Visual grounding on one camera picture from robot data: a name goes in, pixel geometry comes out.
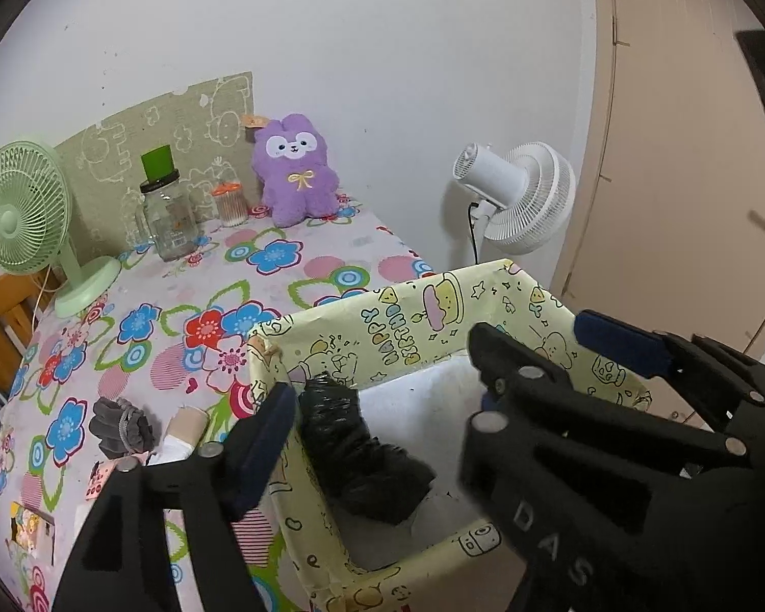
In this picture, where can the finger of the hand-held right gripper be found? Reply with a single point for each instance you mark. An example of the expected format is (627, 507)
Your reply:
(548, 408)
(618, 338)

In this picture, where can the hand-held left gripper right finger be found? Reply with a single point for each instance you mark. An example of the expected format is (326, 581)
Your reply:
(486, 403)

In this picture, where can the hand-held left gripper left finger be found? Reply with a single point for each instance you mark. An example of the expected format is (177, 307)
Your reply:
(264, 452)

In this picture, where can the black bag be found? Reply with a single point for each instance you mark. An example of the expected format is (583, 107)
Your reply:
(357, 459)

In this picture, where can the yellow printed storage box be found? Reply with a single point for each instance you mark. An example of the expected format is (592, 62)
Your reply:
(370, 331)

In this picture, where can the grey socks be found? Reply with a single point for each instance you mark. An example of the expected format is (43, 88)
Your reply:
(118, 427)

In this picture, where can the pink tissue packet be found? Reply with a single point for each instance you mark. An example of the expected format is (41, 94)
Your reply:
(99, 481)

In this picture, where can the printed tissue pack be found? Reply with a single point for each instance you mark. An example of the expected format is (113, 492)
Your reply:
(29, 529)

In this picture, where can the beige and white rolled cloth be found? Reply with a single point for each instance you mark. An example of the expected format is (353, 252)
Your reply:
(185, 424)

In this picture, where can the white standing fan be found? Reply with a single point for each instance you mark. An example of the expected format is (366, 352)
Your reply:
(535, 204)

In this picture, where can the floral tablecloth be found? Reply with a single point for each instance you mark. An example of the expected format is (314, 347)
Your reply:
(166, 306)

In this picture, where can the beige door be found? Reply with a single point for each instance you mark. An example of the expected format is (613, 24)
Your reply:
(663, 140)

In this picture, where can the cotton swab jar orange lid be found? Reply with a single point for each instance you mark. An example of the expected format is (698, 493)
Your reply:
(229, 210)

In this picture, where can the glass jar with green lid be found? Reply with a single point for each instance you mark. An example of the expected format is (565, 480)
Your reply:
(169, 223)

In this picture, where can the purple plush bunny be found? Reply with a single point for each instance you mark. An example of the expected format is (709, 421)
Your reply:
(293, 197)

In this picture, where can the small clear glass bottle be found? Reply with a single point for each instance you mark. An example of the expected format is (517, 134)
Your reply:
(135, 223)

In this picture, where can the wooden chair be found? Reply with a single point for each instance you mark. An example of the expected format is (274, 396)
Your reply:
(0, 306)

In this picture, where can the green patterned board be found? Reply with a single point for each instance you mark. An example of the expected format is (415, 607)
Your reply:
(166, 121)

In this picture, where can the green desk fan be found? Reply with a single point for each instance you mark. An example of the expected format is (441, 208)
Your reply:
(22, 204)

